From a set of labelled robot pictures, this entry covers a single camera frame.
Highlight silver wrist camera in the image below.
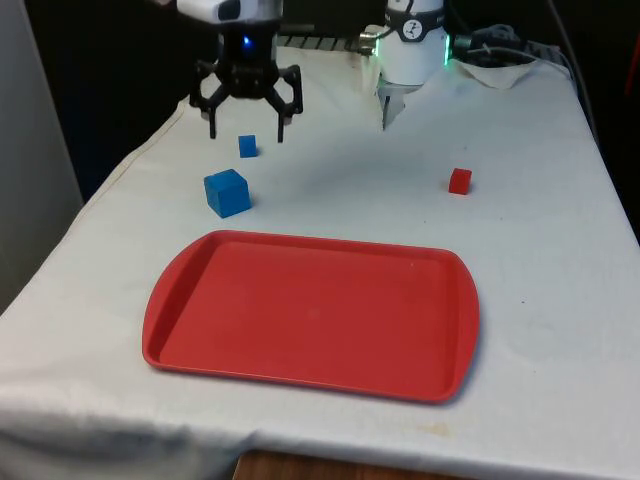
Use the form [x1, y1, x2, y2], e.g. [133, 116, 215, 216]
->
[175, 0, 285, 26]

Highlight large blue cube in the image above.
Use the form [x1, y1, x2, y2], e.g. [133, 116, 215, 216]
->
[203, 168, 251, 220]

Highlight red tray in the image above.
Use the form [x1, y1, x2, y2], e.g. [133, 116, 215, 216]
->
[141, 229, 480, 406]

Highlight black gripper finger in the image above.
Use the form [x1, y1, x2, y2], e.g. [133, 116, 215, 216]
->
[189, 60, 237, 141]
[264, 63, 306, 145]

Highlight grey cable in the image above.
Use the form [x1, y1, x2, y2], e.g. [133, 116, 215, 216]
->
[469, 39, 556, 65]

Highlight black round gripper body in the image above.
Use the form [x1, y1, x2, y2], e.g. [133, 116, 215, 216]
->
[221, 21, 279, 99]

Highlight small red cube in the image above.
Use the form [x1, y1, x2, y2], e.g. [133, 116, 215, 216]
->
[447, 167, 473, 196]

